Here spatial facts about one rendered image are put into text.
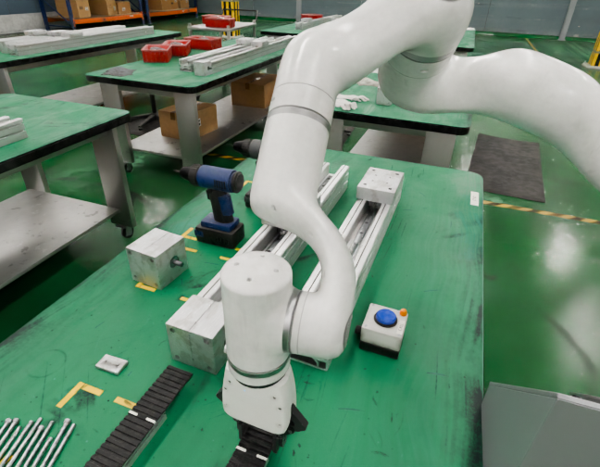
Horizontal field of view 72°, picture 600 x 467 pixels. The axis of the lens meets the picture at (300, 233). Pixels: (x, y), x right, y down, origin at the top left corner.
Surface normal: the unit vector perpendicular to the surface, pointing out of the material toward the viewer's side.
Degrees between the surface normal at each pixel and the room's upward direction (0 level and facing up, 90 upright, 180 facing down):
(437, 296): 0
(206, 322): 0
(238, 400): 90
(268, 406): 89
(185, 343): 90
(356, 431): 0
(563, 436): 90
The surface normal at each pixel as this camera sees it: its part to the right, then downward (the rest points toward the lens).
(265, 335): -0.11, 0.50
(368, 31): -0.55, 0.07
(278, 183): -0.18, -0.23
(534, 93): -0.26, 0.36
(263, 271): 0.05, -0.84
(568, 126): -0.23, 0.71
